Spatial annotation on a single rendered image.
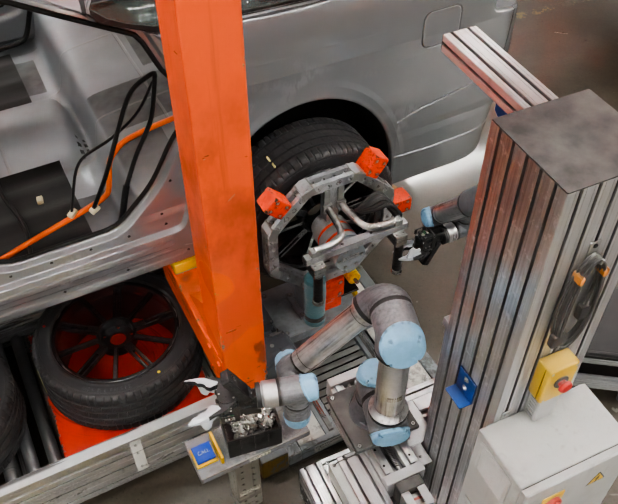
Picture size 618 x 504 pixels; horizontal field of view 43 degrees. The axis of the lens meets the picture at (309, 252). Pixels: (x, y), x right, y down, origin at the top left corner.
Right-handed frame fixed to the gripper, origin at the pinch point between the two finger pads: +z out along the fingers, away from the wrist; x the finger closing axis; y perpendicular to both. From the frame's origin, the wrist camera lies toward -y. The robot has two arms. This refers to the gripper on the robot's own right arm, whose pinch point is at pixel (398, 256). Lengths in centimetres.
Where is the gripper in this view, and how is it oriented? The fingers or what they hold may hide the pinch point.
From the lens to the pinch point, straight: 298.2
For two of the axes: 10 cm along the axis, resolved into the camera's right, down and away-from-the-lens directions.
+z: -8.9, 3.4, -3.2
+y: 0.0, -6.8, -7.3
